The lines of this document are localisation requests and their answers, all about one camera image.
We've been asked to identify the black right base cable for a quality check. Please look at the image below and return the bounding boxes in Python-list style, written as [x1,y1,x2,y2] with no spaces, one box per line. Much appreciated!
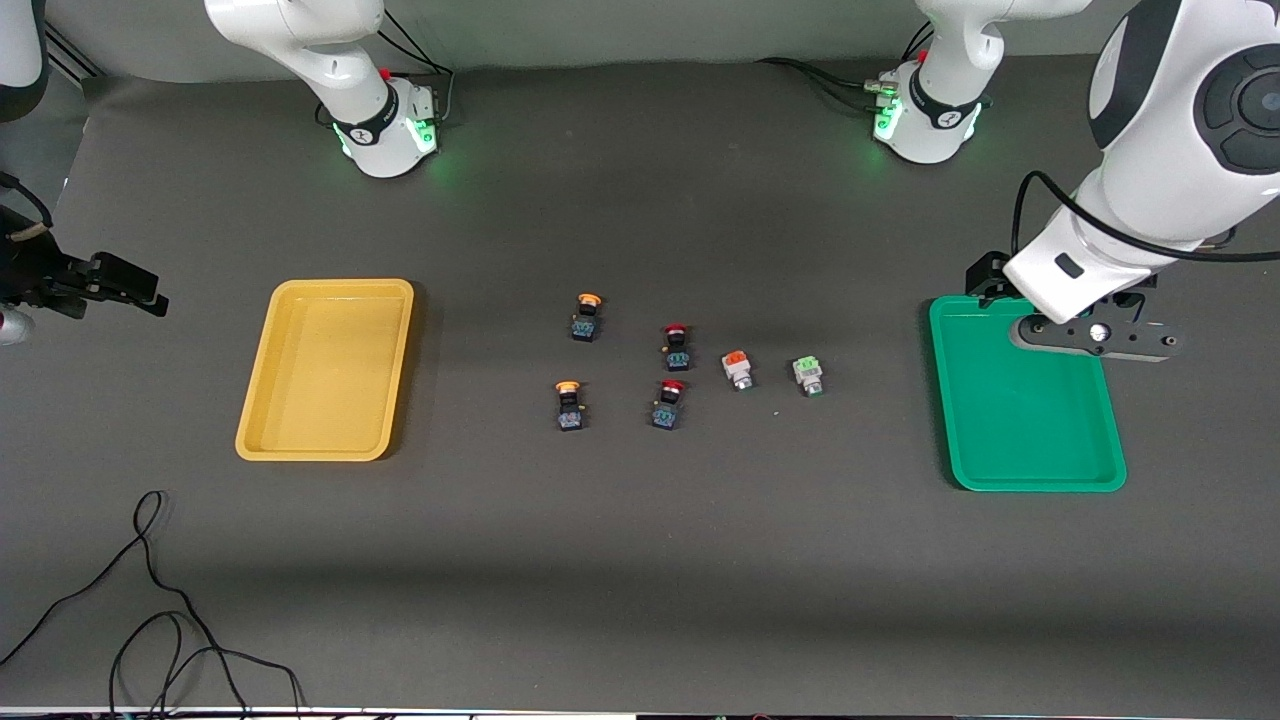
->
[375,8,456,126]

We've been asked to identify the black left base cable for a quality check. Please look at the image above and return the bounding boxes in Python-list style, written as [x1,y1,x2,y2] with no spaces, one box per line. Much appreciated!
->
[800,65,886,111]
[755,57,881,91]

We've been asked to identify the black base cable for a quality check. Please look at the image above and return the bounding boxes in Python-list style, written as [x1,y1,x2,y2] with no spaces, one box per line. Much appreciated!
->
[375,8,456,126]
[800,65,886,111]
[755,57,881,91]

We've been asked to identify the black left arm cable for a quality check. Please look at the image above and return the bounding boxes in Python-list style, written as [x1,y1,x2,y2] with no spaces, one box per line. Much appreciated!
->
[1012,170,1280,263]

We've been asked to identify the long black loose cable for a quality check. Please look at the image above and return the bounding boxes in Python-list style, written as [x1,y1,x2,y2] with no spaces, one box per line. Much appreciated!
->
[0,490,251,719]

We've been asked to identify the aluminium frame rail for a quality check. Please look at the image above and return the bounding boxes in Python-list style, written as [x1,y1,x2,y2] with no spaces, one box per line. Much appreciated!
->
[45,25,101,86]

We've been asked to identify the green plastic tray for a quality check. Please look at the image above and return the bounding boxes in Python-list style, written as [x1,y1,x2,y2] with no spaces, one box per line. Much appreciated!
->
[929,296,1128,493]

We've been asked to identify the short black loose cable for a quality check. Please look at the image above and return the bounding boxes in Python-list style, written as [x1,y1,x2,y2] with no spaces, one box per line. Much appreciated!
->
[110,612,306,719]

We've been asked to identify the yellow plastic tray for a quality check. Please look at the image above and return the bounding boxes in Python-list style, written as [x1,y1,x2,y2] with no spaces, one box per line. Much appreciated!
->
[235,278,416,463]

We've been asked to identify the dark grey table mat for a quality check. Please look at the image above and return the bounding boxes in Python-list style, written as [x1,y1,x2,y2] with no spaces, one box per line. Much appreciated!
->
[0,55,1280,713]

